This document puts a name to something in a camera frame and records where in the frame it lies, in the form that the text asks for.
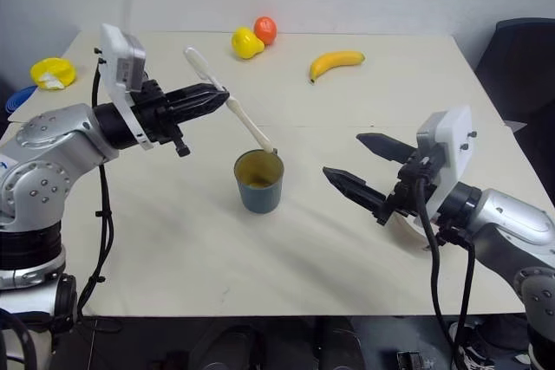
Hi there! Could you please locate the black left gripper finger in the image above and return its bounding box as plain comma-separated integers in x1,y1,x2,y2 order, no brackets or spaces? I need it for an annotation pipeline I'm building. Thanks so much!
167,99,228,126
166,82,230,107

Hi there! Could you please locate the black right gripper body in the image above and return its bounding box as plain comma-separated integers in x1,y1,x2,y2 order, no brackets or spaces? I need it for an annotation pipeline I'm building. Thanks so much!
375,148,444,226

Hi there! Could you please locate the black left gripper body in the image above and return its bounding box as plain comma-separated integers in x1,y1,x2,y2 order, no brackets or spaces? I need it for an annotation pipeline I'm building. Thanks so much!
128,79,193,159

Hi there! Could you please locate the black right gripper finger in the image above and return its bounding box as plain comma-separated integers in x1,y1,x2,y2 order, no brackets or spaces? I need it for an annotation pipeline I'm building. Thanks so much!
322,166,388,216
356,132,420,164

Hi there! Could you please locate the white toothbrush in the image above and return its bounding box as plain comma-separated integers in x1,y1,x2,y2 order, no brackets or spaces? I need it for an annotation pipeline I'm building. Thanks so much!
183,46,279,156

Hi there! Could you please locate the blue mug with yellow inside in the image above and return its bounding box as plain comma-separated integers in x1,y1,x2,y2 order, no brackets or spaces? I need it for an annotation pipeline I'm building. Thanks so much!
233,149,286,215

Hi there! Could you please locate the yellow toy pepper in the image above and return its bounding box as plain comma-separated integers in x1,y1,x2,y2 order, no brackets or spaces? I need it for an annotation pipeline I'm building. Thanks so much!
231,26,266,61

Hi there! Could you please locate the orange toy fruit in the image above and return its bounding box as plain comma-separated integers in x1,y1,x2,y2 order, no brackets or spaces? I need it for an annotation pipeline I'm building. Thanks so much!
253,16,278,47

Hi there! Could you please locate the yellow banana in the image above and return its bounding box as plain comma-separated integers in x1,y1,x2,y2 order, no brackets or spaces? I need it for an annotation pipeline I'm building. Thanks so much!
309,49,366,86

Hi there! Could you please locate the yellow plastic bowl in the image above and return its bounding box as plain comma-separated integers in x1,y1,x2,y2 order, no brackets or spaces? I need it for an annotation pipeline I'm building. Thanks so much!
29,56,78,93

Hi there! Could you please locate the blue ringed disc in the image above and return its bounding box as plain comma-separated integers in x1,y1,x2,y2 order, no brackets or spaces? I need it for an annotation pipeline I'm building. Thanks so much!
4,85,38,114

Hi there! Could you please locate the black chair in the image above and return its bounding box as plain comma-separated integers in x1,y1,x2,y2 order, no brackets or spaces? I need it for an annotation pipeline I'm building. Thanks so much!
474,17,555,209

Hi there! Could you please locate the black and white sneaker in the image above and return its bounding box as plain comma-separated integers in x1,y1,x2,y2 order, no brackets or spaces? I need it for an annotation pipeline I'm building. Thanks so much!
448,321,498,370

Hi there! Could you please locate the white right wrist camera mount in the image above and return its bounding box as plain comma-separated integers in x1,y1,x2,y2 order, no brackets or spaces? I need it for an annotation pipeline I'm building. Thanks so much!
414,104,474,229

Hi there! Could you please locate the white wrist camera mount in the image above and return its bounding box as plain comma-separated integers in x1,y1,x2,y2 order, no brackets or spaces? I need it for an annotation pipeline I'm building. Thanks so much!
414,104,474,229
98,23,156,152

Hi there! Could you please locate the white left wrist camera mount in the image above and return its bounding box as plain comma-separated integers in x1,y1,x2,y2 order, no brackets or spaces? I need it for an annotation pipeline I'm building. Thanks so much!
98,23,156,152

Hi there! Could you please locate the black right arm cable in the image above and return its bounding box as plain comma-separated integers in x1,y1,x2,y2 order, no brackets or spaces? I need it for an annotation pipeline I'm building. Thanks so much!
414,166,479,370

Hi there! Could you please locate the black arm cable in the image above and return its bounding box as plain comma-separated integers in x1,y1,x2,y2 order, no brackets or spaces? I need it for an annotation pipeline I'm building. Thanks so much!
76,47,116,317
414,166,479,370

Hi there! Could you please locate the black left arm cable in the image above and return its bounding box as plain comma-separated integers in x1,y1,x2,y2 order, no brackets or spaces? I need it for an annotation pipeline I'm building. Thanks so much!
76,47,116,317

